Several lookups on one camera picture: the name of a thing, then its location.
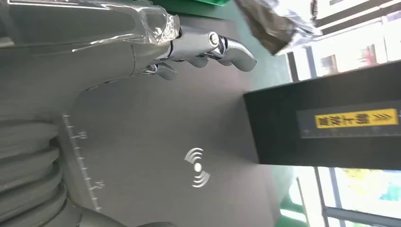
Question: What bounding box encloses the black scanner column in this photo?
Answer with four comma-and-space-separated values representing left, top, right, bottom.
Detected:
244, 61, 401, 171

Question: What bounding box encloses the green plastic basket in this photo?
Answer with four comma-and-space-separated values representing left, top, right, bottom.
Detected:
194, 0, 231, 7

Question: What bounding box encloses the large grey printed package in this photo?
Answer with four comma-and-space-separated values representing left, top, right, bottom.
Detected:
233, 0, 323, 56

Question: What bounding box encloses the dark grey scale platform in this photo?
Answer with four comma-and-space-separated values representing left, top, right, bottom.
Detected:
59, 16, 283, 227

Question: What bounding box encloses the grey window frame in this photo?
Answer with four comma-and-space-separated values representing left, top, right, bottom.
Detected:
287, 0, 401, 227

